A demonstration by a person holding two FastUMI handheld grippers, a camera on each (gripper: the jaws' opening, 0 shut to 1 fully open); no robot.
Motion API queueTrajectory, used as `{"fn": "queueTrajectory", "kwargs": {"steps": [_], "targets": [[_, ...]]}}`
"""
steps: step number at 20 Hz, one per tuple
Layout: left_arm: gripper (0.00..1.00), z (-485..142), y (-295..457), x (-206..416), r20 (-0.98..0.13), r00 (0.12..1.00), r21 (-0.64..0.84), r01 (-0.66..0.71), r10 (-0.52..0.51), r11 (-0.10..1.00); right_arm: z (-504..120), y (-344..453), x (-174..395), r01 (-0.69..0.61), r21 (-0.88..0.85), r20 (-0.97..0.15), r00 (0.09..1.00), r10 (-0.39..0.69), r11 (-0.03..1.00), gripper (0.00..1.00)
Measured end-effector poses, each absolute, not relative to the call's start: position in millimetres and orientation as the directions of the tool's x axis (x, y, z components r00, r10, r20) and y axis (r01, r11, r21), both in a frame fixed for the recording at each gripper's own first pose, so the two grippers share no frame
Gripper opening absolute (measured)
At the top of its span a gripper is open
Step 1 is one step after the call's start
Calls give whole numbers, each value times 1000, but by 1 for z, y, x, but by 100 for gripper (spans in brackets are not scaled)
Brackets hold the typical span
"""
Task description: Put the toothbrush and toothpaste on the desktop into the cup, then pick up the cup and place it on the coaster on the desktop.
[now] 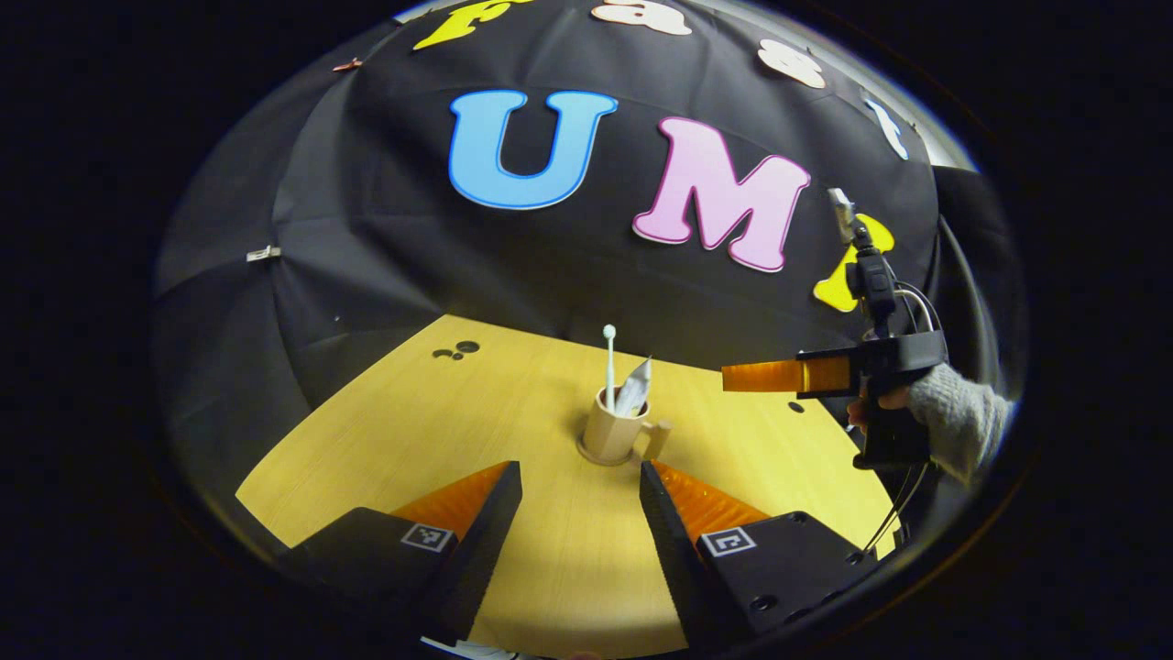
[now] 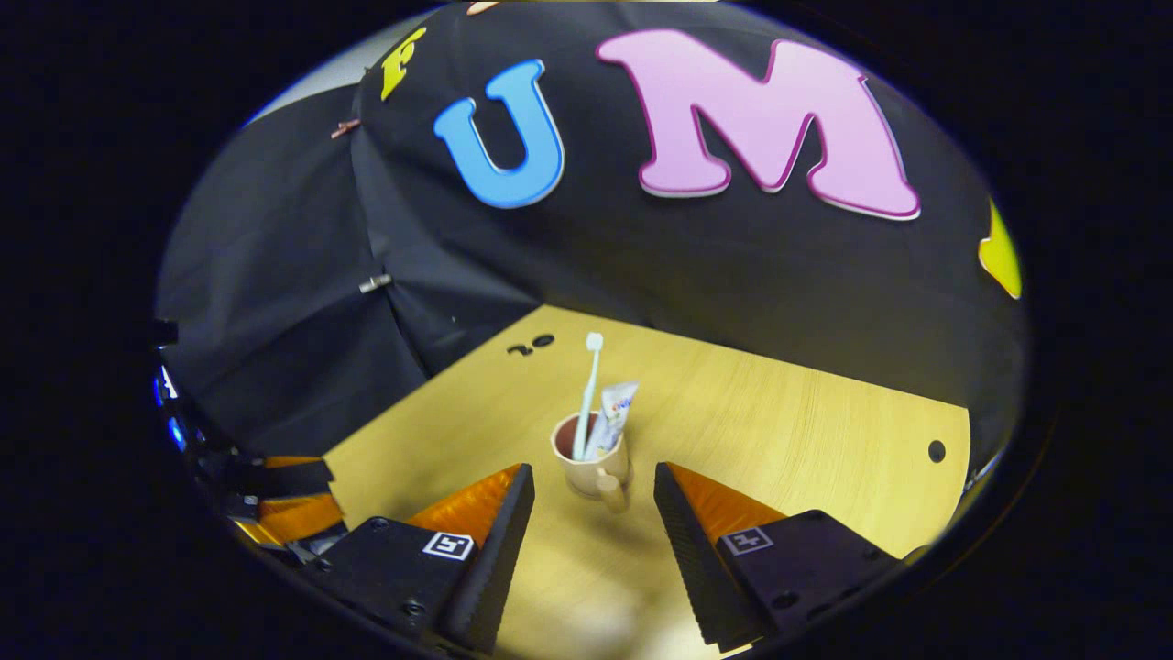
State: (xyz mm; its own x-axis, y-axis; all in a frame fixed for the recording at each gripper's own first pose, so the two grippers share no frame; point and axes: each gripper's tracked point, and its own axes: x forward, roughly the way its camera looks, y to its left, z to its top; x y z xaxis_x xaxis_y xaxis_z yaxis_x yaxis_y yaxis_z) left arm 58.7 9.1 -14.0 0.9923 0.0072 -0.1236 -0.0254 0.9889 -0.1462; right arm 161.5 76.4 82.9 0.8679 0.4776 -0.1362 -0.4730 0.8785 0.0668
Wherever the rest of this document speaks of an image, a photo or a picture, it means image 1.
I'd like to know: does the wooden desktop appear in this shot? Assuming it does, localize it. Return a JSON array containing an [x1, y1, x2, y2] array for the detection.
[[236, 314, 904, 659]]

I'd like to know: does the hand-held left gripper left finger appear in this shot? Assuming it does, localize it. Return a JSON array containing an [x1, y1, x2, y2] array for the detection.
[[280, 460, 523, 647]]

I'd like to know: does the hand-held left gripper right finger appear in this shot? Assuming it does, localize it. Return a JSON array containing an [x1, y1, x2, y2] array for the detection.
[[639, 460, 894, 652]]

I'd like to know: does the beige cup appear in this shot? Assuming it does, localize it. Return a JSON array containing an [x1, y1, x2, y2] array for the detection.
[[577, 385, 672, 467]]

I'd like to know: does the thin gripper cable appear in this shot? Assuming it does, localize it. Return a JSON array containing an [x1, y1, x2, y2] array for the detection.
[[861, 463, 931, 553]]

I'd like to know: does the white toothpaste tube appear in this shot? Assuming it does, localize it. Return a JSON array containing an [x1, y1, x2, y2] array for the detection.
[[614, 356, 653, 418]]

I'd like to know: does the black backdrop cloth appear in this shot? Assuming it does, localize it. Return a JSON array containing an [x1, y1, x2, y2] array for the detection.
[[151, 0, 1023, 551]]

